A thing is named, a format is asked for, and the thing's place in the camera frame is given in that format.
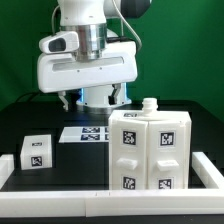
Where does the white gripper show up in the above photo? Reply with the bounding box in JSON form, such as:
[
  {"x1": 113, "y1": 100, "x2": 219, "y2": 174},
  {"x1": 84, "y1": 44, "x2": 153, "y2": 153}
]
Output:
[{"x1": 37, "y1": 41, "x2": 137, "y2": 111}]

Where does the white cabinet door panel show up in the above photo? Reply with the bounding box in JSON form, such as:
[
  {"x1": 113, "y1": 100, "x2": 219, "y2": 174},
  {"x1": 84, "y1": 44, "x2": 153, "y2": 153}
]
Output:
[
  {"x1": 109, "y1": 119, "x2": 148, "y2": 190},
  {"x1": 148, "y1": 121, "x2": 186, "y2": 189}
]

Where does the white cabinet top block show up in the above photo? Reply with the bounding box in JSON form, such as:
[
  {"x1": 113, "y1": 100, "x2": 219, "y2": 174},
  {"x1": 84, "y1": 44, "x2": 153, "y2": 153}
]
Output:
[{"x1": 20, "y1": 134, "x2": 52, "y2": 170}]

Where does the white cabinet body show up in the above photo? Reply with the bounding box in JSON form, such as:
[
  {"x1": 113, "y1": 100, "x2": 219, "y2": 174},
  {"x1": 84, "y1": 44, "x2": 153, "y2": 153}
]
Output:
[{"x1": 109, "y1": 98, "x2": 191, "y2": 190}]

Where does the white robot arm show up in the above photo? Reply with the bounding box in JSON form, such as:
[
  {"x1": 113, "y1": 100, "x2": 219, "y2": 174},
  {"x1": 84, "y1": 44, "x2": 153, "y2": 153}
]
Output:
[{"x1": 37, "y1": 0, "x2": 152, "y2": 111}]

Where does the white marker base plate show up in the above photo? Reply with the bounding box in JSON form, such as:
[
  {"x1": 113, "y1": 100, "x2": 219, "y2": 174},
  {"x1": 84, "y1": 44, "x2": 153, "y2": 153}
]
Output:
[{"x1": 59, "y1": 126, "x2": 109, "y2": 143}]

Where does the black cable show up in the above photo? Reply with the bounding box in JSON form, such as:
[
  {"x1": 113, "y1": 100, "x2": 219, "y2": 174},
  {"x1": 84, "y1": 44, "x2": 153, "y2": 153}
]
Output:
[{"x1": 15, "y1": 91, "x2": 43, "y2": 103}]

